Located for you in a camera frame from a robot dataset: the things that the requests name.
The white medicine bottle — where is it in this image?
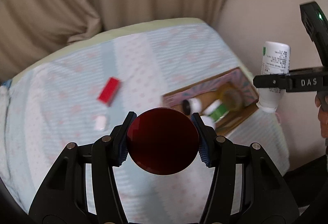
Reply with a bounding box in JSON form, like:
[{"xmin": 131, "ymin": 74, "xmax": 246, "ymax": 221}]
[{"xmin": 256, "ymin": 41, "xmax": 292, "ymax": 114}]

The small white case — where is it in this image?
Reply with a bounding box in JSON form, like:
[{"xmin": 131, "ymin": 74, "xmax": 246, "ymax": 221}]
[{"xmin": 94, "ymin": 115, "xmax": 107, "ymax": 131}]

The red round lid jar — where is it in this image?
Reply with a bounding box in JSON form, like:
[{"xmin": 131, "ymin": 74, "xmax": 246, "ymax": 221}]
[{"xmin": 127, "ymin": 107, "xmax": 199, "ymax": 175}]

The red rectangular box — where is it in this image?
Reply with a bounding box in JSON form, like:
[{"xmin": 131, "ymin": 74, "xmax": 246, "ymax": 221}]
[{"xmin": 97, "ymin": 77, "xmax": 121, "ymax": 106}]

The person's right hand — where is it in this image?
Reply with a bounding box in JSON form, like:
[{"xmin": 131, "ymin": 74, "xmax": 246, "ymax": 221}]
[{"xmin": 315, "ymin": 95, "xmax": 328, "ymax": 138}]

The white round lid jar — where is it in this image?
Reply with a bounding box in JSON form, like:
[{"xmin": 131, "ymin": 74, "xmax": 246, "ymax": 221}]
[{"xmin": 201, "ymin": 115, "xmax": 216, "ymax": 130}]

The green labelled white jar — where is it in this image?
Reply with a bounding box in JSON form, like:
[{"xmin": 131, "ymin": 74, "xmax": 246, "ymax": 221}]
[{"xmin": 204, "ymin": 99, "xmax": 229, "ymax": 122}]

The cardboard box with pink flaps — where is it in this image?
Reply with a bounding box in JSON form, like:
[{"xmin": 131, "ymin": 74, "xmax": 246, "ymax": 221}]
[{"xmin": 162, "ymin": 67, "xmax": 259, "ymax": 136}]

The white jar with black lid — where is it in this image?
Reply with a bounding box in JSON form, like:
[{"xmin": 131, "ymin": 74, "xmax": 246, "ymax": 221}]
[{"xmin": 182, "ymin": 97, "xmax": 202, "ymax": 115}]

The patterned blue pink blanket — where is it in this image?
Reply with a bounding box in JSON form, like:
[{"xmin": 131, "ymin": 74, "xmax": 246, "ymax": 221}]
[{"xmin": 1, "ymin": 24, "xmax": 290, "ymax": 223}]

